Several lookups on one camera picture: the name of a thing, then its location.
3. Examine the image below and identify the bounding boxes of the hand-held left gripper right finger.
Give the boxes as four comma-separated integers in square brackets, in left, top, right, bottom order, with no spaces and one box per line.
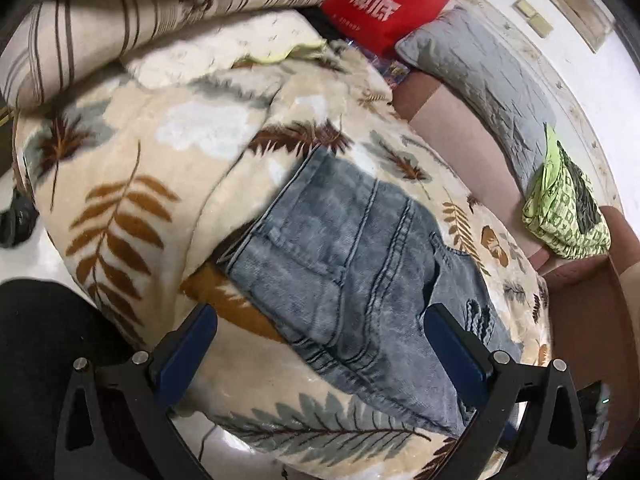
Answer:
[424,303,587,480]

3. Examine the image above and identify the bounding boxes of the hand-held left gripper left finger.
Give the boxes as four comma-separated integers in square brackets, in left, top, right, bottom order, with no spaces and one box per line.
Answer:
[54,303,219,480]

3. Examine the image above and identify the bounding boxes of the blue denim pants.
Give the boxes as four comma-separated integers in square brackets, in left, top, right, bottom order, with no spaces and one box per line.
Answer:
[214,146,527,437]

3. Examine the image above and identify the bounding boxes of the pink brown sofa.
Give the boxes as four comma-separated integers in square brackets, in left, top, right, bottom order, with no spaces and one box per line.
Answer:
[392,70,640,396]

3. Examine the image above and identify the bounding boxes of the green patterned quilt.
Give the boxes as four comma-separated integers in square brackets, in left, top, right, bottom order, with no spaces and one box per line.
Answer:
[521,122,612,261]

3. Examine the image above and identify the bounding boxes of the cream leaf print blanket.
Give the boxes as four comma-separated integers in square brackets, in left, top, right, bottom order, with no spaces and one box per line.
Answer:
[15,42,553,480]

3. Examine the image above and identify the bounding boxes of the dark grey garment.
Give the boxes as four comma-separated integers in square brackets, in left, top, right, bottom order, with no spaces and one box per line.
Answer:
[556,141,604,227]

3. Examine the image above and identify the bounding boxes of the black shoe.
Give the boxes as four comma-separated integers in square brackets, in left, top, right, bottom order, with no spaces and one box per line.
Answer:
[0,194,40,249]

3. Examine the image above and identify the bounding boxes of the grey quilted pillow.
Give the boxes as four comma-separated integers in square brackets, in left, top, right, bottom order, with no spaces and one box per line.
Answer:
[395,6,559,195]

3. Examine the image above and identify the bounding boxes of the purple printed packet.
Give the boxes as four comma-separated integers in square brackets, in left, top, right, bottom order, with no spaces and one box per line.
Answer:
[377,57,413,88]

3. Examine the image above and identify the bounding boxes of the beige striped rolled bedding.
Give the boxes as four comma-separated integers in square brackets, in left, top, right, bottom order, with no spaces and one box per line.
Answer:
[0,0,335,112]

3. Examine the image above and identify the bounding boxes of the red paper bag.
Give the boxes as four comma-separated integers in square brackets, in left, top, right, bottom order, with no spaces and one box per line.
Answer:
[319,0,455,59]

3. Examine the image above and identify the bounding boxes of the beige wall panel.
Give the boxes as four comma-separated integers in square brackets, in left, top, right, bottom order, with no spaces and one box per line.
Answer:
[541,0,616,54]

